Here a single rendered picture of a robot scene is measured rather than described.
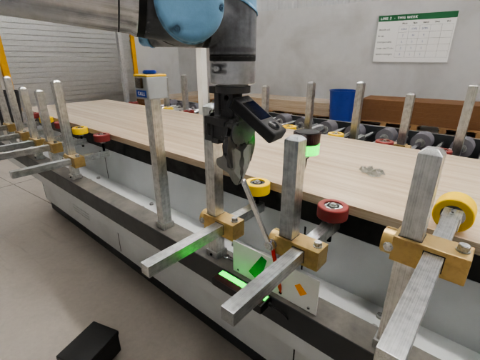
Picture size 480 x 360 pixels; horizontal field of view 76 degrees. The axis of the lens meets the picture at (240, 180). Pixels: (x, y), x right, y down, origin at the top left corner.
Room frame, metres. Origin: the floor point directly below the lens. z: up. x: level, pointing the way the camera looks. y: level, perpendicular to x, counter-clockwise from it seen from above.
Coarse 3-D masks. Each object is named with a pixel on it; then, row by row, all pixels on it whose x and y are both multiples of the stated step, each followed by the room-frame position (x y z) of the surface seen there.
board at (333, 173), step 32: (96, 128) 1.70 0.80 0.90; (128, 128) 1.70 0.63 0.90; (192, 128) 1.70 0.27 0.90; (192, 160) 1.14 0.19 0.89; (256, 160) 1.12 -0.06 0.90; (320, 160) 1.12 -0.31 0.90; (352, 160) 1.12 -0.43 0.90; (384, 160) 1.12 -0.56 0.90; (448, 160) 1.12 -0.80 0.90; (320, 192) 0.81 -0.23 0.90; (352, 192) 0.81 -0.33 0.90; (384, 192) 0.81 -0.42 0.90; (384, 224) 0.67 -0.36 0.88
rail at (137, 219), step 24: (0, 144) 2.19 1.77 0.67; (72, 192) 1.40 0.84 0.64; (96, 192) 1.26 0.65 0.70; (120, 216) 1.10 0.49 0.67; (144, 216) 1.04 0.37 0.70; (144, 240) 0.99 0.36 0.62; (168, 240) 0.89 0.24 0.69; (192, 264) 0.81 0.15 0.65; (216, 264) 0.74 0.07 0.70; (264, 312) 0.63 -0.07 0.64; (288, 312) 0.58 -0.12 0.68; (336, 312) 0.56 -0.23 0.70; (312, 336) 0.54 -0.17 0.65; (336, 336) 0.50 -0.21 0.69; (360, 336) 0.49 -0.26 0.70
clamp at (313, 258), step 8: (272, 232) 0.65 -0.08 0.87; (280, 240) 0.62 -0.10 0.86; (288, 240) 0.61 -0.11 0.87; (296, 240) 0.61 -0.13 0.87; (304, 240) 0.61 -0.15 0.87; (312, 240) 0.61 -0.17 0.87; (280, 248) 0.62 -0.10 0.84; (288, 248) 0.61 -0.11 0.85; (296, 248) 0.59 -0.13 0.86; (304, 248) 0.58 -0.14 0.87; (312, 248) 0.58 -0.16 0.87; (304, 256) 0.58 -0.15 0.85; (312, 256) 0.56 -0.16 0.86; (320, 256) 0.56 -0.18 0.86; (304, 264) 0.58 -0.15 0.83; (312, 264) 0.56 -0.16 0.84; (320, 264) 0.57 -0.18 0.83
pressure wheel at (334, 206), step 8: (328, 200) 0.75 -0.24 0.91; (336, 200) 0.75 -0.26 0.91; (320, 208) 0.71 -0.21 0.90; (328, 208) 0.70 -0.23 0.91; (336, 208) 0.71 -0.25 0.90; (344, 208) 0.70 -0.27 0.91; (320, 216) 0.70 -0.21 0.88; (328, 216) 0.69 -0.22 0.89; (336, 216) 0.68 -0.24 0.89; (344, 216) 0.69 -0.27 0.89; (328, 240) 0.72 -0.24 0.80
